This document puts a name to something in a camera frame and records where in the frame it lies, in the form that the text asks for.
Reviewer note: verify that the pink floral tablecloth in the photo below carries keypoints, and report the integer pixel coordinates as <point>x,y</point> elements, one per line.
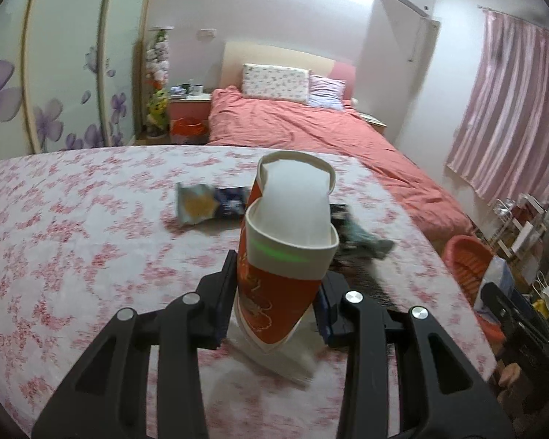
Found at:
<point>96,238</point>

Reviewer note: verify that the silver blue snack packet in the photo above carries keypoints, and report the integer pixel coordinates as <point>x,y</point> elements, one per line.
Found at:
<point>201,203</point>

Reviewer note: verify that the plush toy bouquet tower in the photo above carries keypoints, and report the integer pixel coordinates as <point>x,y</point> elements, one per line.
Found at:
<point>159,73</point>

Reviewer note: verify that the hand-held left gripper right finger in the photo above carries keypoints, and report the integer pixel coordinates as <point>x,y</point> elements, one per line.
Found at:
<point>328,318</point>

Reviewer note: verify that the beige and pink headboard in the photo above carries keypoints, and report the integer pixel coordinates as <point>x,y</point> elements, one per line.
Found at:
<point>274,55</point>

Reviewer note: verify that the floral pillow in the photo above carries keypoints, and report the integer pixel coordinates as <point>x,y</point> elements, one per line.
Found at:
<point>277,83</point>

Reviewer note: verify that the white storage rack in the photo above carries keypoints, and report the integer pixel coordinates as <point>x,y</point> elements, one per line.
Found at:
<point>526,224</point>

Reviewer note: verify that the white standing air conditioner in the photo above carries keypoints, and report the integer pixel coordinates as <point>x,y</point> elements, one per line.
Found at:
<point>398,68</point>

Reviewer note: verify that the crushed red white paper cup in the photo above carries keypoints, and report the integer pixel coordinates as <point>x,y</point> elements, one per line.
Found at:
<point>286,238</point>

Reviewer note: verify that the pink nightstand with white top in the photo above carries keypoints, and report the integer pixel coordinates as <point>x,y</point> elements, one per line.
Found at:
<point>373,121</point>
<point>187,107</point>

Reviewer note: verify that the blue white packet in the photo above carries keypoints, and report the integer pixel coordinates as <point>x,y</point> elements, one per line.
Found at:
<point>496,279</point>

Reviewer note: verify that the bed with red duvet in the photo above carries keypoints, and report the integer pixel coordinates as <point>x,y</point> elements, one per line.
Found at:
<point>325,141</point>

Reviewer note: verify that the striped pillow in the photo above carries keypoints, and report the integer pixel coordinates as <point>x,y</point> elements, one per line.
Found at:
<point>325,91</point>

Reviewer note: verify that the dark green crumpled packet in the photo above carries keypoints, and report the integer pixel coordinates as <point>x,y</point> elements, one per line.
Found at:
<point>361,238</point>

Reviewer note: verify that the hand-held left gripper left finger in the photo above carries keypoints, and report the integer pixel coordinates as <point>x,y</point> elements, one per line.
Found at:
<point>217,304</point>

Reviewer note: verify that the black bag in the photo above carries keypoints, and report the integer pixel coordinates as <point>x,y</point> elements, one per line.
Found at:
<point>517,324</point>

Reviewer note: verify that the pink striped curtain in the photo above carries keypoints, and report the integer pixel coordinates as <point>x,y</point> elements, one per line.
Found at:
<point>512,114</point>

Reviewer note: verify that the red plastic bag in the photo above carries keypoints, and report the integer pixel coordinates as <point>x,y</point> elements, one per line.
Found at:
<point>188,131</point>

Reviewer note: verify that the orange plastic basket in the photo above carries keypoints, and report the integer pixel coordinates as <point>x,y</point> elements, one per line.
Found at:
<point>469,260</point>

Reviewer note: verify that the wardrobe with purple flower doors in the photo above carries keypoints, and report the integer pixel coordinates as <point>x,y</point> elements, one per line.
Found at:
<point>64,55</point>

